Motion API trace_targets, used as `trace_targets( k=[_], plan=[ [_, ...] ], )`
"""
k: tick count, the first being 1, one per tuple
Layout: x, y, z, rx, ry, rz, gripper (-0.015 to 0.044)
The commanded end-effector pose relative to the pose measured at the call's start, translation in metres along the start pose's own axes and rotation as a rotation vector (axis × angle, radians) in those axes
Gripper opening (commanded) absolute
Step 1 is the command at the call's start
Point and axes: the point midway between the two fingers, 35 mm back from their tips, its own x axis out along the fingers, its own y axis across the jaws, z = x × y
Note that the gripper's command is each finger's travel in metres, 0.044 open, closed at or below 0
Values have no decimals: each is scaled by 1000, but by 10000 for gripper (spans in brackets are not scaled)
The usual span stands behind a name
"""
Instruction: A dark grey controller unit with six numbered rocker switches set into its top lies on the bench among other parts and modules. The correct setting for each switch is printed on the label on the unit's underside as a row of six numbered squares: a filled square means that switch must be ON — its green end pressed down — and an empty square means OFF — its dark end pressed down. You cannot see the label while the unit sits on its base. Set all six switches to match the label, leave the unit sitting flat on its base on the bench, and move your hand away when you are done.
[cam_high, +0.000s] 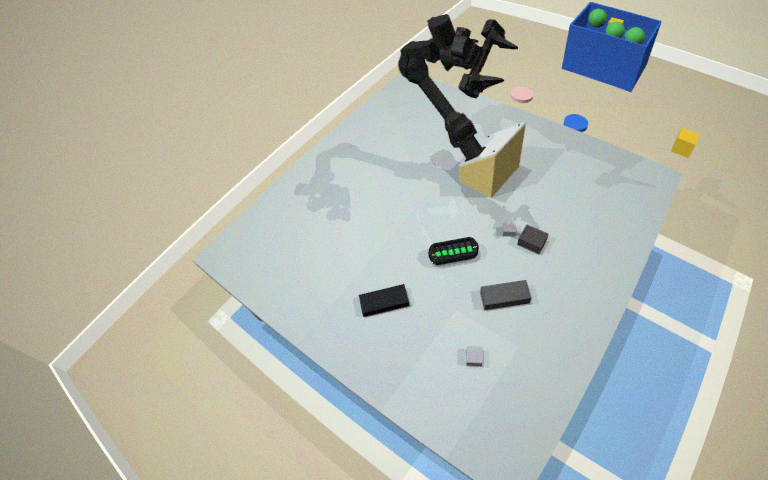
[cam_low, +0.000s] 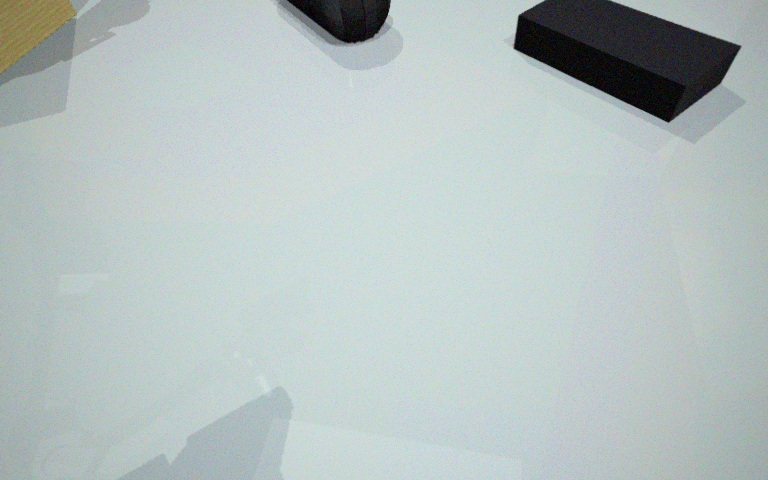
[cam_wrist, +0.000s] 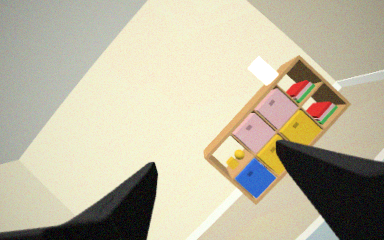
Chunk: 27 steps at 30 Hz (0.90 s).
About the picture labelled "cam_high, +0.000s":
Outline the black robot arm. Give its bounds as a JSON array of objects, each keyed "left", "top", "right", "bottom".
[{"left": 397, "top": 14, "right": 486, "bottom": 162}]

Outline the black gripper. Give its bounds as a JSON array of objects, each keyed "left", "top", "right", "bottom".
[{"left": 453, "top": 19, "right": 518, "bottom": 98}]

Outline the dark grey switch panel with green rocker switches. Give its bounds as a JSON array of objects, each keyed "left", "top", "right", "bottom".
[{"left": 428, "top": 237, "right": 479, "bottom": 265}]

